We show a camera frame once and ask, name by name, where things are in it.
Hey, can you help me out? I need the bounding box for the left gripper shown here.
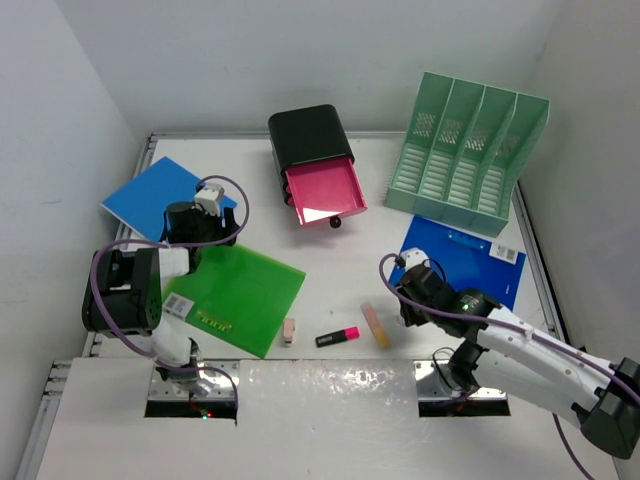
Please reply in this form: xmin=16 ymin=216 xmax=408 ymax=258
xmin=190 ymin=202 xmax=238 ymax=247

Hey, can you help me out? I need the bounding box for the orange pink highlighter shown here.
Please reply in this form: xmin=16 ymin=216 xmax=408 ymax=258
xmin=360 ymin=302 xmax=391 ymax=349

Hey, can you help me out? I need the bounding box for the pink black highlighter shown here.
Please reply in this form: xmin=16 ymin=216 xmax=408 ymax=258
xmin=315 ymin=327 xmax=360 ymax=348

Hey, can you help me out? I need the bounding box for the pink top drawer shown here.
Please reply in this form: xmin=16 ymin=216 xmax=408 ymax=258
xmin=285 ymin=157 xmax=367 ymax=228

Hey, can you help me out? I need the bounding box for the pink stapler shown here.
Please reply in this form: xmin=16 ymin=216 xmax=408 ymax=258
xmin=282 ymin=318 xmax=296 ymax=347

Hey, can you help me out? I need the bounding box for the black pink drawer organizer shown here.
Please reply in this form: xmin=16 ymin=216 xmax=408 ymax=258
xmin=267 ymin=104 xmax=355 ymax=206

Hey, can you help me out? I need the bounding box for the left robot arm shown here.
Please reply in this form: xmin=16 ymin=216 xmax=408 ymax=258
xmin=81 ymin=201 xmax=244 ymax=381

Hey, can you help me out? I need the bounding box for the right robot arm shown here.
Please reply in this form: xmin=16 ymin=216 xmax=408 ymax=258
xmin=396 ymin=263 xmax=639 ymax=460

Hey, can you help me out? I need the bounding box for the light blue notebook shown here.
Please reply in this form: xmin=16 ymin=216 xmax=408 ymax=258
xmin=102 ymin=157 xmax=236 ymax=242

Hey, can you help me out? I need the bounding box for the dark blue clipboard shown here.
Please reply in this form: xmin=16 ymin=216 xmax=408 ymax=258
xmin=401 ymin=217 xmax=526 ymax=308

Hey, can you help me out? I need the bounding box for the green plastic folder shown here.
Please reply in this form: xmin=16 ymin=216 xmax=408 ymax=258
xmin=163 ymin=245 xmax=306 ymax=359

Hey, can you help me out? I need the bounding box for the green file organizer rack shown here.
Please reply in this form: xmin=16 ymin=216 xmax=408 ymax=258
xmin=384 ymin=72 xmax=551 ymax=238

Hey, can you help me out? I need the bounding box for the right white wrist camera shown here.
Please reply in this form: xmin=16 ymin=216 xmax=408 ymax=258
xmin=400 ymin=248 xmax=429 ymax=270

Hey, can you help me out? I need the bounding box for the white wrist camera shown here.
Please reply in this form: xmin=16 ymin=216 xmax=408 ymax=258
xmin=194 ymin=183 xmax=224 ymax=217
xmin=400 ymin=248 xmax=429 ymax=270

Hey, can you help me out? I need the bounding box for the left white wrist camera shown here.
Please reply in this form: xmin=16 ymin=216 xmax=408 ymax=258
xmin=194 ymin=183 xmax=224 ymax=217

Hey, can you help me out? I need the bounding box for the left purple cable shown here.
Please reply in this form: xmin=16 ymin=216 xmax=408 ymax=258
xmin=92 ymin=174 xmax=250 ymax=419

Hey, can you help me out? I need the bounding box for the purple cable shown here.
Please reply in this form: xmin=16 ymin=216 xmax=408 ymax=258
xmin=92 ymin=174 xmax=250 ymax=419
xmin=378 ymin=253 xmax=640 ymax=480

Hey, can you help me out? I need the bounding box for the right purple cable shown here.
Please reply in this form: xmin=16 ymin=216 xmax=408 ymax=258
xmin=378 ymin=253 xmax=640 ymax=480

